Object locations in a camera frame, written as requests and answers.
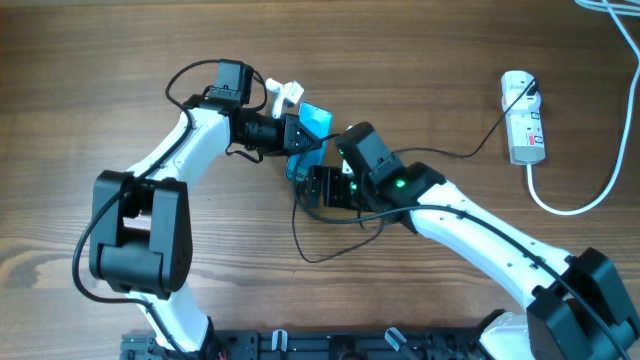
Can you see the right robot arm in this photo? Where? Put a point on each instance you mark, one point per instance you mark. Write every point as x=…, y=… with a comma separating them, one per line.
x=574, y=307

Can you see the black mounting rail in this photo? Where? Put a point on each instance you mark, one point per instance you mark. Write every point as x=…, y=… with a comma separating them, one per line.
x=432, y=344

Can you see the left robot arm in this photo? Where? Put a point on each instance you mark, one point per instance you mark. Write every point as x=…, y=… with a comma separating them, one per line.
x=137, y=247

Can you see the white charger adapter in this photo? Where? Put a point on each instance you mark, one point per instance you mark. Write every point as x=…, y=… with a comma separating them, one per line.
x=521, y=99

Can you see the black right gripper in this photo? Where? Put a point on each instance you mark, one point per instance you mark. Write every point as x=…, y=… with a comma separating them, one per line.
x=333, y=176

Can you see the blue smartphone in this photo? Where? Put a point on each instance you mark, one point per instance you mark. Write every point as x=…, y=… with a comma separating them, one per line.
x=318, y=121

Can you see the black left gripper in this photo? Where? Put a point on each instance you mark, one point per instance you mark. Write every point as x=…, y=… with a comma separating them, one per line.
x=287, y=127

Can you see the white power strip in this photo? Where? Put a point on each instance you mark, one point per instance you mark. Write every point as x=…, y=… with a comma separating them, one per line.
x=525, y=137

